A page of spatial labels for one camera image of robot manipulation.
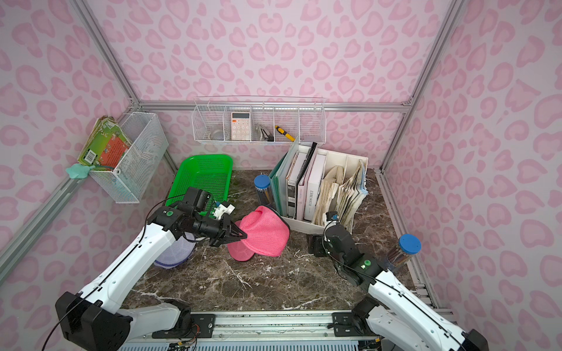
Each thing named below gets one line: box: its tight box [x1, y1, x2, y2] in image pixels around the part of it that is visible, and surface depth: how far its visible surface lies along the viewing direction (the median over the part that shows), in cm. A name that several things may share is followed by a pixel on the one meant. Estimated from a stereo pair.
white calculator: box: [231, 111, 251, 141], surface depth 97 cm
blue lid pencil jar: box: [253, 174, 273, 207], surface depth 92 cm
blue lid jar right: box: [387, 233, 423, 267], surface depth 73 cm
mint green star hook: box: [65, 163, 96, 180], surface depth 64 cm
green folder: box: [268, 136, 300, 217], surface depth 82 cm
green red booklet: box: [77, 115, 133, 171], surface depth 73 cm
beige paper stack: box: [312, 165, 358, 232], surface depth 88 cm
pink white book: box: [297, 146, 328, 222], surface depth 87 cm
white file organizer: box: [281, 144, 369, 235], surface depth 88 cm
